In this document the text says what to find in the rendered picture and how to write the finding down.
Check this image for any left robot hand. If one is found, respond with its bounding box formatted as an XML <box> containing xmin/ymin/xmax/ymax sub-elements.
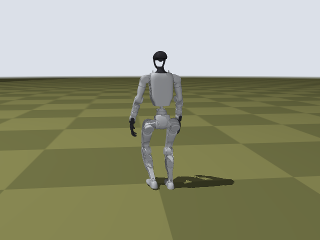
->
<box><xmin>129</xmin><ymin>118</ymin><xmax>137</xmax><ymax>137</ymax></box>

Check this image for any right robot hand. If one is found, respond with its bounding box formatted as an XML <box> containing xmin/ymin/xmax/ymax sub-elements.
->
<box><xmin>177</xmin><ymin>115</ymin><xmax>182</xmax><ymax>134</ymax></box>

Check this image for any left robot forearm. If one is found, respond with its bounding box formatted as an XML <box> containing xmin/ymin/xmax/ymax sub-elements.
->
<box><xmin>129</xmin><ymin>96</ymin><xmax>140</xmax><ymax>121</ymax></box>

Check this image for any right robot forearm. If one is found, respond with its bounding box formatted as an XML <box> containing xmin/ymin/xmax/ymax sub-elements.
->
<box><xmin>175</xmin><ymin>99</ymin><xmax>183</xmax><ymax>119</ymax></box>

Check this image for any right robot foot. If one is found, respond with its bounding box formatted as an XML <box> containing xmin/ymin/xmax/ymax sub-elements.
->
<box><xmin>164</xmin><ymin>178</ymin><xmax>175</xmax><ymax>190</ymax></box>

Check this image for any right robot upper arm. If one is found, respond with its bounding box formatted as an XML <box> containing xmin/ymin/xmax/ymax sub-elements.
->
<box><xmin>173</xmin><ymin>74</ymin><xmax>183</xmax><ymax>103</ymax></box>

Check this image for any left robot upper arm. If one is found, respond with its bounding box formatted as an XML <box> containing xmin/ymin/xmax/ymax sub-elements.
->
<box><xmin>135</xmin><ymin>74</ymin><xmax>151</xmax><ymax>104</ymax></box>

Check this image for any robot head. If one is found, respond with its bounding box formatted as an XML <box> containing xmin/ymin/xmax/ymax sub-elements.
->
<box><xmin>153</xmin><ymin>51</ymin><xmax>167</xmax><ymax>73</ymax></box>

